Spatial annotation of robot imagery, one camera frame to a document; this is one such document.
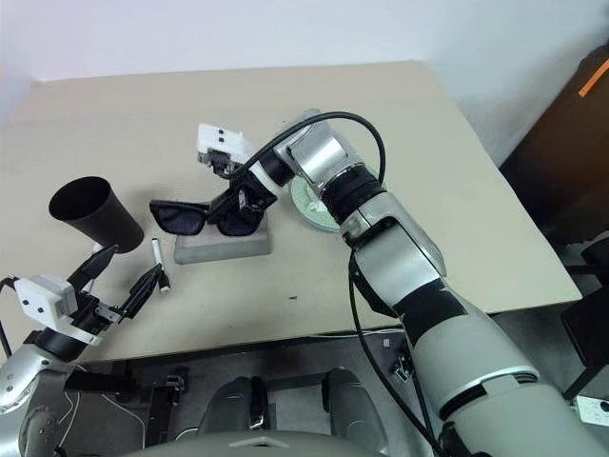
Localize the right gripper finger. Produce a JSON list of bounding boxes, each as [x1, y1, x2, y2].
[[207, 187, 243, 223], [239, 189, 266, 216]]

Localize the grey glasses case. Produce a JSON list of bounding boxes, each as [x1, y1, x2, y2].
[[173, 209, 275, 266]]

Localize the black rounded object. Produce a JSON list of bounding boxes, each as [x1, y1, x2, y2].
[[580, 239, 609, 288]]

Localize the white marker with black cap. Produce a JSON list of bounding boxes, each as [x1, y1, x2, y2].
[[149, 237, 172, 293]]

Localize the white device with buttons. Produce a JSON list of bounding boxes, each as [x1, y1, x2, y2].
[[572, 393, 609, 426]]

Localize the light green plate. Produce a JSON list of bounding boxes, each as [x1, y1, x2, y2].
[[289, 161, 389, 234]]

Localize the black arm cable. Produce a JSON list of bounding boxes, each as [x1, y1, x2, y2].
[[0, 274, 16, 359], [232, 110, 449, 457]]

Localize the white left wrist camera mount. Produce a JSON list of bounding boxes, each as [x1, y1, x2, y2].
[[12, 274, 77, 330]]

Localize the black sunglasses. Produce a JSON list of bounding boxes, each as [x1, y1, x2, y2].
[[148, 198, 267, 238]]

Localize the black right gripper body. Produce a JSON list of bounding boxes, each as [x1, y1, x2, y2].
[[207, 150, 280, 207]]

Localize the dark rounded grey shape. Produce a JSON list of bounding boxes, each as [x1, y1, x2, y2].
[[320, 367, 383, 430]]

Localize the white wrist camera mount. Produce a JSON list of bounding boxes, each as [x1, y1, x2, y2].
[[196, 122, 261, 168], [12, 274, 77, 330]]

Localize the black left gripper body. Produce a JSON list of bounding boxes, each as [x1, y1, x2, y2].
[[69, 293, 123, 335]]

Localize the black cup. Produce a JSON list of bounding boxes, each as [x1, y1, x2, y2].
[[48, 175, 146, 255]]

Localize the black clamp stand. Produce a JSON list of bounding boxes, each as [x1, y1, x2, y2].
[[141, 372, 192, 452]]

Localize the orange tape strip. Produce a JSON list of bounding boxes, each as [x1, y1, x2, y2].
[[580, 60, 609, 99]]

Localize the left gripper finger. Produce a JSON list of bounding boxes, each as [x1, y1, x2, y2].
[[65, 243, 120, 295], [115, 264, 167, 320]]

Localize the black box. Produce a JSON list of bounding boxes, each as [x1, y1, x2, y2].
[[560, 288, 609, 402]]

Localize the dark brown cabinet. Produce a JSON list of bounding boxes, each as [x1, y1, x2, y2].
[[498, 44, 609, 249]]

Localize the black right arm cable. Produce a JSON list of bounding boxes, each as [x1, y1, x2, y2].
[[232, 110, 449, 457]]

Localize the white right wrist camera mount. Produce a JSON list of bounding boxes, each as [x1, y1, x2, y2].
[[196, 122, 261, 168]]

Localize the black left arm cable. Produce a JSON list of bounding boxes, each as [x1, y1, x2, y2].
[[0, 274, 16, 359]]

